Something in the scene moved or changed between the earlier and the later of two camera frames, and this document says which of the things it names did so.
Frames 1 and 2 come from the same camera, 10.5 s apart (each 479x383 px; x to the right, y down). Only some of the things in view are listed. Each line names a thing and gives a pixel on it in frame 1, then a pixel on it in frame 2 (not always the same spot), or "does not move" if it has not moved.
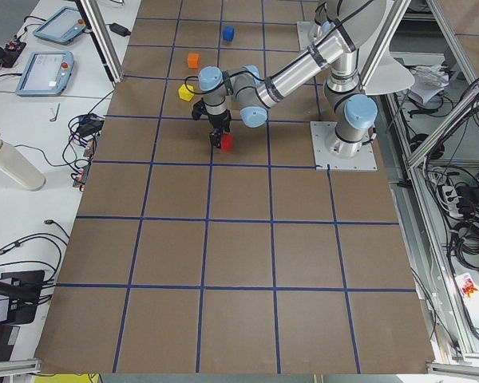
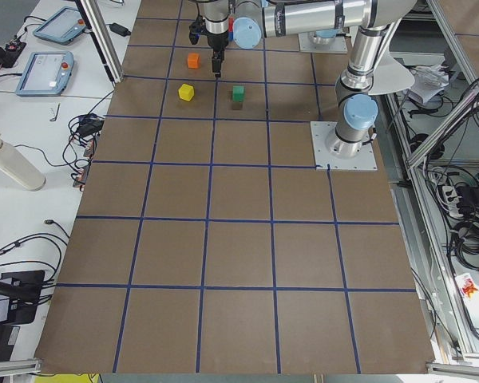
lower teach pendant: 47,73 does not move
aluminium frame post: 96,25 does not move
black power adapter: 120,29 does not move
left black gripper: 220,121 → 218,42
